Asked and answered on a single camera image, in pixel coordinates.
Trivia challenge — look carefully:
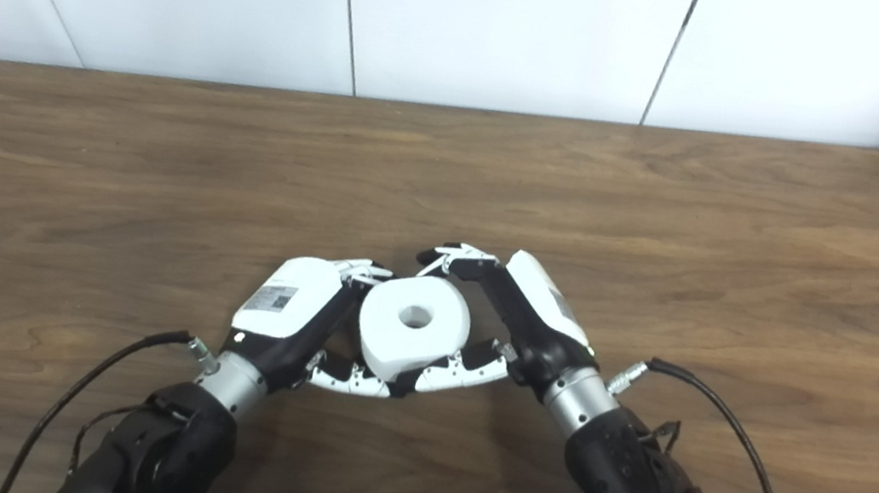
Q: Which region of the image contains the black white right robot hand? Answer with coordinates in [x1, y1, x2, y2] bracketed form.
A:
[396, 235, 611, 417]

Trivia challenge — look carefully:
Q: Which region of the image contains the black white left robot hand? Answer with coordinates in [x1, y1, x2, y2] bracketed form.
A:
[215, 239, 412, 409]

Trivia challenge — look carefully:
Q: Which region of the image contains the round white plastic piece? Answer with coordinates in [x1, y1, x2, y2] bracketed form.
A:
[351, 267, 478, 393]

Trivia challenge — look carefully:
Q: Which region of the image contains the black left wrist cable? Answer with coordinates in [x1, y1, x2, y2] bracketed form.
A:
[0, 307, 223, 493]

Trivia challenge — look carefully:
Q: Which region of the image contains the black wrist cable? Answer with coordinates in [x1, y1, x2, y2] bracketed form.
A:
[591, 351, 813, 493]
[0, 307, 223, 493]

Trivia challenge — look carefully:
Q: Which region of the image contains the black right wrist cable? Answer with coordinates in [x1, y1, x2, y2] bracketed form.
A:
[591, 351, 813, 493]

